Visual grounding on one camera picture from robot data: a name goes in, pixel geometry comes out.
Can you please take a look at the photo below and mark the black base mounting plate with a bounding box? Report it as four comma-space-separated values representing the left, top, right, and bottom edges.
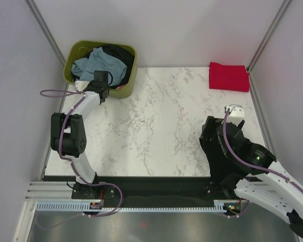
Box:
72, 176, 239, 209

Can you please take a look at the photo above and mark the right aluminium corner post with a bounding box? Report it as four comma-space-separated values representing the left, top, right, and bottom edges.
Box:
246, 0, 293, 73

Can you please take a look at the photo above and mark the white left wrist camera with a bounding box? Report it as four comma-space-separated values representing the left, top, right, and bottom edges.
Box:
75, 80, 90, 92

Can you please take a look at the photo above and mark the olive green plastic bin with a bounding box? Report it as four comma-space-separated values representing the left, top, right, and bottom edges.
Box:
63, 40, 137, 98

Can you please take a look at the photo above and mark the slotted cable duct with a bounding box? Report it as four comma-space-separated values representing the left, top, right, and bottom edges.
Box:
36, 200, 248, 212

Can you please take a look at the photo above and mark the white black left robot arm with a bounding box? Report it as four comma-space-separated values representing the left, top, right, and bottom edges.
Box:
50, 71, 113, 198

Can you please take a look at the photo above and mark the aluminium corner post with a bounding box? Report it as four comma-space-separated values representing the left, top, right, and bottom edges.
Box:
246, 0, 293, 73
24, 0, 65, 66

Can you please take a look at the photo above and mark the black garment in bin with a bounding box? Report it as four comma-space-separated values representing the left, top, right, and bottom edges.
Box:
102, 44, 135, 89

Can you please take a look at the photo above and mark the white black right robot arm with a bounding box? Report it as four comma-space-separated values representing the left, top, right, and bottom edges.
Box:
199, 116, 303, 238

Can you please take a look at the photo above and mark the aluminium front rail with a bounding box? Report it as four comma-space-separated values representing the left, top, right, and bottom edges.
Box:
25, 181, 72, 202

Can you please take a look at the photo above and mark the light blue t shirt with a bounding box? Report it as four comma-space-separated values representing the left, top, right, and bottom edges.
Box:
71, 47, 127, 86

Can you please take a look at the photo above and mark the folded red t shirt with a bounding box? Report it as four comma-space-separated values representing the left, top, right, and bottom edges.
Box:
209, 62, 250, 92

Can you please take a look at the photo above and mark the left aluminium corner post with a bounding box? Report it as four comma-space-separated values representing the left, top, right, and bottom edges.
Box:
24, 0, 65, 66

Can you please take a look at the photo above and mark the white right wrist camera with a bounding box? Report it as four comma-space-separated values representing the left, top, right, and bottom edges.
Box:
224, 104, 245, 126

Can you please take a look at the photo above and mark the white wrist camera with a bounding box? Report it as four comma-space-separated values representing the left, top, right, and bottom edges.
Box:
224, 104, 245, 126
75, 80, 90, 92

